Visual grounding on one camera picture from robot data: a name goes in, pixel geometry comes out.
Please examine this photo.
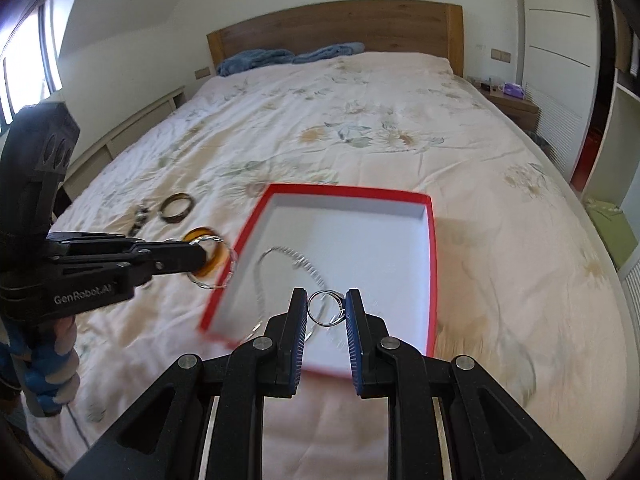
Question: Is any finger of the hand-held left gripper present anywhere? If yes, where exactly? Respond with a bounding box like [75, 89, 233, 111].
[49, 250, 209, 289]
[47, 232, 207, 257]

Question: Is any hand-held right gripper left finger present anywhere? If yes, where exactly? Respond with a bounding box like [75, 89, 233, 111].
[65, 287, 308, 480]

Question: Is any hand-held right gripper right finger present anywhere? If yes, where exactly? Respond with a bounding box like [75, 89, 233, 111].
[345, 288, 586, 480]

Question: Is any silver ring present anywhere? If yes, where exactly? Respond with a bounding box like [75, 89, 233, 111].
[307, 289, 347, 329]

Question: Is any dark brown bangle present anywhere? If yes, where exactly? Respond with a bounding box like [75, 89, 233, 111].
[159, 192, 194, 225]

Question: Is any amber bangle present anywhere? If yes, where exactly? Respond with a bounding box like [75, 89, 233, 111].
[181, 227, 233, 281]

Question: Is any dark bead bracelet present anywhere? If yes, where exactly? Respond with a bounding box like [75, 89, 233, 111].
[128, 202, 152, 235]

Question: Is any silver chain necklace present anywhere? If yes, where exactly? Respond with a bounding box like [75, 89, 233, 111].
[251, 245, 322, 337]

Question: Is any red cardboard box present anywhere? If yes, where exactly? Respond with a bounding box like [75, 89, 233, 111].
[197, 183, 438, 378]

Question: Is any person's left hand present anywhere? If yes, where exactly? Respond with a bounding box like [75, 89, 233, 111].
[0, 316, 82, 417]

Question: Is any window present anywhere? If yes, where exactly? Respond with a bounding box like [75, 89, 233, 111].
[0, 0, 64, 127]

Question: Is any floral bedsheet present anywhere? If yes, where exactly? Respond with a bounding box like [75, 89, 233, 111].
[22, 50, 627, 480]

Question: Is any blue pillow left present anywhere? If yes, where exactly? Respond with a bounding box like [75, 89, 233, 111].
[216, 49, 297, 77]

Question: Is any blue pillow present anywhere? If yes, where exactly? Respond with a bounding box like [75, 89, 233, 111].
[292, 42, 366, 64]
[216, 49, 297, 77]

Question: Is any blue pillow right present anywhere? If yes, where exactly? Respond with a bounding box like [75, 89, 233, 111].
[292, 42, 366, 64]

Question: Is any wooden nightstand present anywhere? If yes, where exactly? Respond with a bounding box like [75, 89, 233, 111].
[481, 80, 541, 128]

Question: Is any wooden headboard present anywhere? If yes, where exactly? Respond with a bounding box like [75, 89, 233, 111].
[207, 0, 464, 77]

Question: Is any white wardrobe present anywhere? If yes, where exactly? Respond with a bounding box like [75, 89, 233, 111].
[517, 0, 617, 182]

